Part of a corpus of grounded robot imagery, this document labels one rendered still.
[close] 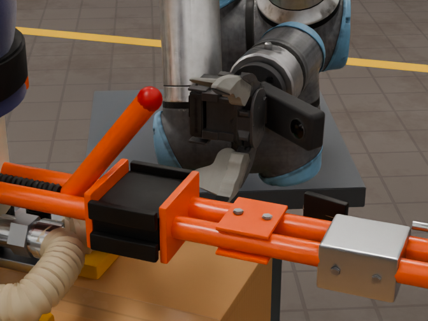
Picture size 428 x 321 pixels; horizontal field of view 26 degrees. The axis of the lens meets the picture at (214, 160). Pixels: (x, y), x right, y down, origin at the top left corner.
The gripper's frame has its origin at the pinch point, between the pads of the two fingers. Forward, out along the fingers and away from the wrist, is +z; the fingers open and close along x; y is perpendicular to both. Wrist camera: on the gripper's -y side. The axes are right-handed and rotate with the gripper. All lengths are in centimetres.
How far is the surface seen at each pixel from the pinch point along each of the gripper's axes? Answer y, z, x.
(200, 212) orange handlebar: -3.1, 13.0, 0.2
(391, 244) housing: -21.4, 14.8, 1.6
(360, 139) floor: 32, -244, -107
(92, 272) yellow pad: 11.2, 9.5, -11.9
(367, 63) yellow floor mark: 49, -331, -107
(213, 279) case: -1.1, 4.8, -12.8
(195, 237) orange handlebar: -4.1, 17.1, -0.1
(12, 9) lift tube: 17.3, 10.6, 17.2
